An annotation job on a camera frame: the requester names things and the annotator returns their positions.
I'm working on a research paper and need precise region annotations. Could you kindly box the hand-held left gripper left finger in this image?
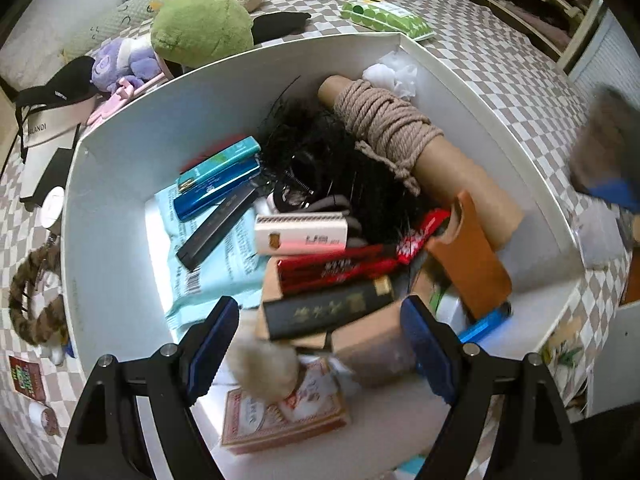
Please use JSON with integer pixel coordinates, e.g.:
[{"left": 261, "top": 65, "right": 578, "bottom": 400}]
[{"left": 62, "top": 295, "right": 240, "bottom": 480}]

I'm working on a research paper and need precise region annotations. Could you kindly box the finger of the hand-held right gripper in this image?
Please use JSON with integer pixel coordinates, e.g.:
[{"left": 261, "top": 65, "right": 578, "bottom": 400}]
[{"left": 570, "top": 85, "right": 640, "bottom": 208}]

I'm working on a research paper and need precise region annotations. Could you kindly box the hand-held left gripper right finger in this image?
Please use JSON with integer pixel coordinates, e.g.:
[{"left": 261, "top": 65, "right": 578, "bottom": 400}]
[{"left": 399, "top": 295, "right": 576, "bottom": 480}]

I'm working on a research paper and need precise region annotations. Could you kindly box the light blue lighter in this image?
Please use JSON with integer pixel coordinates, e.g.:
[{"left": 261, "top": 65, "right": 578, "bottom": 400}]
[{"left": 459, "top": 304, "right": 513, "bottom": 345}]

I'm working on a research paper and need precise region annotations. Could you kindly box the black gold-lettered lighter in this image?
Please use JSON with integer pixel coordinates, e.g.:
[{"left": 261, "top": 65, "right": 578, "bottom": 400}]
[{"left": 262, "top": 277, "right": 396, "bottom": 341}]

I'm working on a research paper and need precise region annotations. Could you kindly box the red snack wrapper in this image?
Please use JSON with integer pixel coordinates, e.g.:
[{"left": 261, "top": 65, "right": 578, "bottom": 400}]
[{"left": 397, "top": 209, "right": 453, "bottom": 266}]

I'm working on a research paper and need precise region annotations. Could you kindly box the dark grey slim lighter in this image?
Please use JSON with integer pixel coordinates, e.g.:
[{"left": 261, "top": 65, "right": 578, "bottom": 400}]
[{"left": 175, "top": 185, "right": 258, "bottom": 272}]

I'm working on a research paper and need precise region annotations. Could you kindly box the dark blue metallic lighter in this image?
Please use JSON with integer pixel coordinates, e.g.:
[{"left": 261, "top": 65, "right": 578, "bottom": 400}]
[{"left": 173, "top": 155, "right": 263, "bottom": 222}]

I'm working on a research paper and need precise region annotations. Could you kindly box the white cardboard storage box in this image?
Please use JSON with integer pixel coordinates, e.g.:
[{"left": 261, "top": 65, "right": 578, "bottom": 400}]
[{"left": 60, "top": 32, "right": 586, "bottom": 480}]

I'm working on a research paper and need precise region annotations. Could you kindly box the teal lighter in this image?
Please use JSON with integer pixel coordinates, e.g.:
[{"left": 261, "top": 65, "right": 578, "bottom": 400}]
[{"left": 176, "top": 136, "right": 262, "bottom": 193}]

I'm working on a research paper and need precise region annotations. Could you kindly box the red slim lighter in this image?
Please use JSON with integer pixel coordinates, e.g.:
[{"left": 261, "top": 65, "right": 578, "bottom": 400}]
[{"left": 185, "top": 132, "right": 246, "bottom": 173}]

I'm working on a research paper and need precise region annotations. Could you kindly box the clear plastic cup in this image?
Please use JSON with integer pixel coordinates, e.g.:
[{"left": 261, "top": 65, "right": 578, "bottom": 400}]
[{"left": 575, "top": 205, "right": 631, "bottom": 271}]

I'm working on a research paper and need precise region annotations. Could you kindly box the beige fluffy puff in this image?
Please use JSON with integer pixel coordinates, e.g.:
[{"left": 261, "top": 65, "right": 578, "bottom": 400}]
[{"left": 232, "top": 335, "right": 301, "bottom": 403}]

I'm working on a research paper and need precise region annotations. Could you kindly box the pink square compact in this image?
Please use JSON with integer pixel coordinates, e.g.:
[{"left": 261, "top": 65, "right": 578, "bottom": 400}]
[{"left": 330, "top": 305, "right": 418, "bottom": 388}]

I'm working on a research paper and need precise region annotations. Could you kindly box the teal foil packet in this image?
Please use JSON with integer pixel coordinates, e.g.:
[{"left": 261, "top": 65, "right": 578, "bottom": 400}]
[{"left": 150, "top": 185, "right": 268, "bottom": 333}]

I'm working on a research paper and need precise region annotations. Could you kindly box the red patterned card box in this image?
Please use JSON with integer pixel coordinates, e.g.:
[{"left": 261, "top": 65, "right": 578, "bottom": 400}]
[{"left": 222, "top": 360, "right": 348, "bottom": 453}]

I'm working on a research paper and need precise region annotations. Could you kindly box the brown leather case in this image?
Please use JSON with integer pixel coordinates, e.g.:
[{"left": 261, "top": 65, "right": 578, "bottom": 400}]
[{"left": 425, "top": 190, "right": 513, "bottom": 321}]

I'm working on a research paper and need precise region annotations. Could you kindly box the grey sliding door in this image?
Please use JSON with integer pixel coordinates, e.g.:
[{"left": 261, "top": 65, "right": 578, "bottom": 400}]
[{"left": 570, "top": 10, "right": 640, "bottom": 111}]

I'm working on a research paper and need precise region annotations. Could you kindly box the white ribbed lighter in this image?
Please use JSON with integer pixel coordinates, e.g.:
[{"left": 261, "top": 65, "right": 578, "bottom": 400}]
[{"left": 255, "top": 212, "right": 348, "bottom": 256}]

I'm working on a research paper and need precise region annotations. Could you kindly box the white suction hook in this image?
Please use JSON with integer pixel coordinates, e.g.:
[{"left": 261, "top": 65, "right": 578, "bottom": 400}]
[{"left": 40, "top": 342, "right": 68, "bottom": 366}]

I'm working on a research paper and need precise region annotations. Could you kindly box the small white tape roll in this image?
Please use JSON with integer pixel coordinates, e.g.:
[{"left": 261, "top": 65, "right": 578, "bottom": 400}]
[{"left": 29, "top": 402, "right": 61, "bottom": 436}]

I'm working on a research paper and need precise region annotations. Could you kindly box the red cigarette pack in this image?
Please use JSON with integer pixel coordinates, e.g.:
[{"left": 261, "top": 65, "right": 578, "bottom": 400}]
[{"left": 7, "top": 355, "right": 46, "bottom": 401}]

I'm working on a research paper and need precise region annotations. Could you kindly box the black hair clip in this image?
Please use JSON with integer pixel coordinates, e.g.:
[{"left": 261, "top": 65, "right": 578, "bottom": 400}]
[{"left": 272, "top": 150, "right": 351, "bottom": 211}]

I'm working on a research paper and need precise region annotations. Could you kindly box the round jar white lid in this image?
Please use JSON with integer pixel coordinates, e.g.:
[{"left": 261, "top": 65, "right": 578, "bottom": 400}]
[{"left": 41, "top": 187, "right": 66, "bottom": 233}]

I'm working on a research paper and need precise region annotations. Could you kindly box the open closet shelf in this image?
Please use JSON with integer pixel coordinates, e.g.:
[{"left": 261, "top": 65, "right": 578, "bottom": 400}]
[{"left": 445, "top": 0, "right": 601, "bottom": 68}]

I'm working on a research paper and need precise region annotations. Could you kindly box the black square box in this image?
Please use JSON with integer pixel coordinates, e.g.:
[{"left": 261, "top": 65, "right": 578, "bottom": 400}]
[{"left": 37, "top": 147, "right": 76, "bottom": 201}]

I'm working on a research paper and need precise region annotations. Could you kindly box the black wig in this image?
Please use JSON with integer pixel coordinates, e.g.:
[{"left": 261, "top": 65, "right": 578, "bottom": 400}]
[{"left": 260, "top": 95, "right": 436, "bottom": 256}]

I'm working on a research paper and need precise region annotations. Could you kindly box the white crumpled tissue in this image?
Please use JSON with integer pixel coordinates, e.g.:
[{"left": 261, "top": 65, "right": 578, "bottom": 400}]
[{"left": 362, "top": 50, "right": 418, "bottom": 101}]

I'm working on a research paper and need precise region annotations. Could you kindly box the pink plastic bunny toy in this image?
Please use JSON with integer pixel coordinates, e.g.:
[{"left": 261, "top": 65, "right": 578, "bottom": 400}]
[{"left": 87, "top": 72, "right": 166, "bottom": 126}]

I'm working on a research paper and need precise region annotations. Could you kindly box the green wet wipes pack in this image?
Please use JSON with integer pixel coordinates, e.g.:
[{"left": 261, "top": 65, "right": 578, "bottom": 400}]
[{"left": 341, "top": 0, "right": 435, "bottom": 40}]

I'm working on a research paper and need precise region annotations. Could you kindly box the purple plush toy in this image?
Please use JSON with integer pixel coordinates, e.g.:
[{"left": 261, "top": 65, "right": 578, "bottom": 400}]
[{"left": 91, "top": 37, "right": 161, "bottom": 93}]

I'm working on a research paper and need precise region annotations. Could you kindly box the green plush toy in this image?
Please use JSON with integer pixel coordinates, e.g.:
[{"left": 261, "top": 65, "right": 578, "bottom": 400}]
[{"left": 150, "top": 0, "right": 255, "bottom": 68}]

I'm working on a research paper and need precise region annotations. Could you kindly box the black cloth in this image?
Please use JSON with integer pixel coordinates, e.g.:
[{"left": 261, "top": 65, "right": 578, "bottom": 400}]
[{"left": 252, "top": 11, "right": 311, "bottom": 43}]

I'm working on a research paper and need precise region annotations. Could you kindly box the white fluffy pillow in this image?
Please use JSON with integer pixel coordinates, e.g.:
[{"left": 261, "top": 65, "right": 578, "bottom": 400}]
[{"left": 0, "top": 25, "right": 76, "bottom": 91}]

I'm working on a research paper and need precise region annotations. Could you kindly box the long pale green bolster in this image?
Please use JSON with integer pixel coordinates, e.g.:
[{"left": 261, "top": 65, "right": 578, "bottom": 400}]
[{"left": 65, "top": 0, "right": 171, "bottom": 56}]

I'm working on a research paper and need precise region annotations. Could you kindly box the rope-wound cardboard tube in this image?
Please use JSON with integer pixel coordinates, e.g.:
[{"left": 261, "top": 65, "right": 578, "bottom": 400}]
[{"left": 317, "top": 75, "right": 523, "bottom": 251}]

